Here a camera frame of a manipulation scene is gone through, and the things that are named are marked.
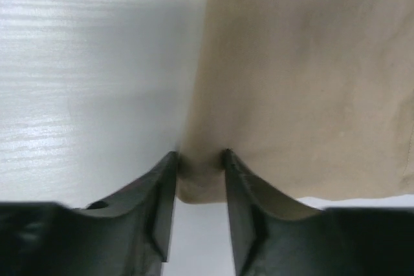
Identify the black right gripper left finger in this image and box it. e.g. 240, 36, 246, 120
48, 152, 179, 275

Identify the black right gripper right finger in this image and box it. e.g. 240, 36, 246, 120
221, 149, 353, 275

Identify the beige t-shirt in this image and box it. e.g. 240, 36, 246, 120
178, 0, 413, 204

